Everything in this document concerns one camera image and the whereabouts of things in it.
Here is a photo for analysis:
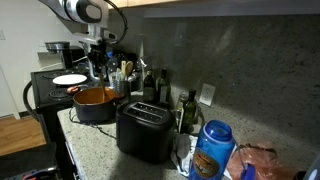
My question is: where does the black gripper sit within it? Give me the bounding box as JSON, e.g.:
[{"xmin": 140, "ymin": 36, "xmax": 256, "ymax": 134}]
[{"xmin": 86, "ymin": 42, "xmax": 109, "ymax": 79}]

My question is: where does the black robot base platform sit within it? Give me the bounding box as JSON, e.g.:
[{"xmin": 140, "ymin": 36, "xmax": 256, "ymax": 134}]
[{"xmin": 0, "ymin": 142, "xmax": 60, "ymax": 180}]

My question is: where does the oval wooden spoon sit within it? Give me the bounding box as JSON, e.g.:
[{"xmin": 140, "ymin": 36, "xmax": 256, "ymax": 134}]
[{"xmin": 125, "ymin": 60, "xmax": 135, "ymax": 79}]

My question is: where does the dark pot copper interior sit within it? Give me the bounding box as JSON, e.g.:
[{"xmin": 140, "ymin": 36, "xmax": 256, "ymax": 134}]
[{"xmin": 65, "ymin": 85, "xmax": 126, "ymax": 123}]

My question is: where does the silver soda maker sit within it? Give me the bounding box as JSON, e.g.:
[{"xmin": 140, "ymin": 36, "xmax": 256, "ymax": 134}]
[{"xmin": 85, "ymin": 46, "xmax": 110, "ymax": 83}]

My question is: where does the clear plastic bottle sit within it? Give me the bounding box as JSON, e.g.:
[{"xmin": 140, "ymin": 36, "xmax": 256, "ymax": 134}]
[{"xmin": 106, "ymin": 51, "xmax": 119, "ymax": 79}]

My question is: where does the teal whisk utensil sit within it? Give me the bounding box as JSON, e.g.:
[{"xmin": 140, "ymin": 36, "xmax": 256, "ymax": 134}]
[{"xmin": 114, "ymin": 68, "xmax": 123, "ymax": 82}]

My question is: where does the flat wooden spatula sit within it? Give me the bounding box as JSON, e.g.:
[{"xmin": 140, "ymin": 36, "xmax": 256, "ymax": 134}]
[{"xmin": 120, "ymin": 59, "xmax": 127, "ymax": 81}]

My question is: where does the perforated metal utensil holder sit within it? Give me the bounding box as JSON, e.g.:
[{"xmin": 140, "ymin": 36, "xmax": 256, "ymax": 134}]
[{"xmin": 112, "ymin": 78, "xmax": 132, "ymax": 99}]

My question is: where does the white round plate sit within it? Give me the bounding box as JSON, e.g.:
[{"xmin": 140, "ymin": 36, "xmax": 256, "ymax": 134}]
[{"xmin": 52, "ymin": 73, "xmax": 88, "ymax": 86}]

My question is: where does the black silver coffee maker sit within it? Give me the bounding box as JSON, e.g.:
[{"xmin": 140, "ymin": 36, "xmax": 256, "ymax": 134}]
[{"xmin": 44, "ymin": 40, "xmax": 86, "ymax": 71}]

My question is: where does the dark glass vinegar bottle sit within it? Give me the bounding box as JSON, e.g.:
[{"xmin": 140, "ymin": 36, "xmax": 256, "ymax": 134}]
[{"xmin": 142, "ymin": 69, "xmax": 157, "ymax": 103}]

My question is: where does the black electric stove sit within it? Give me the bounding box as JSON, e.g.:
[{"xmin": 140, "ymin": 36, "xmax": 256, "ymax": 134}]
[{"xmin": 30, "ymin": 68, "xmax": 113, "ymax": 180}]

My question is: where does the green glass bottle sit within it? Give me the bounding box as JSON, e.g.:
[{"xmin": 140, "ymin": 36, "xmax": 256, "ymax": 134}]
[{"xmin": 157, "ymin": 68, "xmax": 172, "ymax": 104}]

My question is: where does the wooden upper cabinet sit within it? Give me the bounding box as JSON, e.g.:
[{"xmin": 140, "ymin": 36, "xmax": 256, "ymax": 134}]
[{"xmin": 108, "ymin": 0, "xmax": 320, "ymax": 18}]

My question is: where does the black toaster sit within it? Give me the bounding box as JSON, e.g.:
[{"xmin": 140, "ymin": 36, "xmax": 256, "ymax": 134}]
[{"xmin": 115, "ymin": 101, "xmax": 176, "ymax": 164}]

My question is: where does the clear glass oil jar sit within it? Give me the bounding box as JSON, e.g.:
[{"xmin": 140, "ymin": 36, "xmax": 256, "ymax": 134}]
[{"xmin": 174, "ymin": 90, "xmax": 189, "ymax": 133}]

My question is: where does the lower kitchen cabinet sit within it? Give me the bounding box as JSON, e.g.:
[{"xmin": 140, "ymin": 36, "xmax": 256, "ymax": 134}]
[{"xmin": 63, "ymin": 134, "xmax": 84, "ymax": 180}]

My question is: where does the tall green olive oil bottle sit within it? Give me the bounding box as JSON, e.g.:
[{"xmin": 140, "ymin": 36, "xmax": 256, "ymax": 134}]
[{"xmin": 179, "ymin": 88, "xmax": 198, "ymax": 134}]

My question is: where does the white crumpled cloth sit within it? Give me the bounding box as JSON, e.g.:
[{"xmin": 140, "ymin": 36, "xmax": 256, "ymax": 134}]
[{"xmin": 170, "ymin": 133, "xmax": 199, "ymax": 178}]

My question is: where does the blue plastic water bottle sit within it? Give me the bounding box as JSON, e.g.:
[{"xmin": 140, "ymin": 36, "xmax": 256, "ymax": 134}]
[{"xmin": 188, "ymin": 119, "xmax": 258, "ymax": 180}]

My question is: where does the red plastic bag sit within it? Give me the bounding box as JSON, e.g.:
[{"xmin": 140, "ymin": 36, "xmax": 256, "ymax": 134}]
[{"xmin": 226, "ymin": 142, "xmax": 298, "ymax": 180}]

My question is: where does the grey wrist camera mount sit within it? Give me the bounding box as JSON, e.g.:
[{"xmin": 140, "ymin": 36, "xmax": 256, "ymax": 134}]
[{"xmin": 79, "ymin": 32, "xmax": 118, "ymax": 46}]

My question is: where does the white power cord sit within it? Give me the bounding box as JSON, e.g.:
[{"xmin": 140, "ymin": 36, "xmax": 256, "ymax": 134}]
[{"xmin": 38, "ymin": 55, "xmax": 88, "ymax": 72}]

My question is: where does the black toaster power cord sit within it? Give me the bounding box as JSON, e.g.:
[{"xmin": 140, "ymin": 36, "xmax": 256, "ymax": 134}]
[{"xmin": 68, "ymin": 106, "xmax": 118, "ymax": 139}]

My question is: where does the thick black hose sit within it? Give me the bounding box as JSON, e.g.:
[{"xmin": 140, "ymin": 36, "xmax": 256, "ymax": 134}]
[{"xmin": 22, "ymin": 80, "xmax": 42, "ymax": 123}]

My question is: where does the white wall outlet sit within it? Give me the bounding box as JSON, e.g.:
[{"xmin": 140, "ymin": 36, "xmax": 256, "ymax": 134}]
[{"xmin": 198, "ymin": 83, "xmax": 217, "ymax": 107}]

